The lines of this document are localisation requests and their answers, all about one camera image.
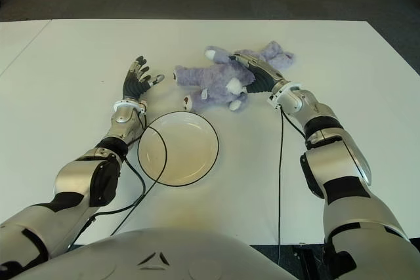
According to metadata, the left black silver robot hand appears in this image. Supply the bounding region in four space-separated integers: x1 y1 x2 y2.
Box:
121 56 165 102

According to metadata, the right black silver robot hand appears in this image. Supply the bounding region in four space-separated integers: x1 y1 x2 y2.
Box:
229 49 292 96

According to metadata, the purple plush bear doll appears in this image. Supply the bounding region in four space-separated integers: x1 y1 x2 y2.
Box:
173 41 298 113

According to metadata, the white plate with black rim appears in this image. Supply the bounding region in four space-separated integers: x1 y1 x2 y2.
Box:
137 110 220 187

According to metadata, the silver robot torso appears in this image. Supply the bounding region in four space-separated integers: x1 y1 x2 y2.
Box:
42 227 291 280

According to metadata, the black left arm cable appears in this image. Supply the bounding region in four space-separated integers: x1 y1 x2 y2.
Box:
67 112 169 252

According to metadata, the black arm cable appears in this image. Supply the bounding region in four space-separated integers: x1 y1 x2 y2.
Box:
276 105 308 263
67 112 169 252

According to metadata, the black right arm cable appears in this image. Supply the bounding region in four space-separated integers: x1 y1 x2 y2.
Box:
276 105 308 263

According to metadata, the black metal frame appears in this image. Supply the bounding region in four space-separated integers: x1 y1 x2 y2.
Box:
293 245 325 280

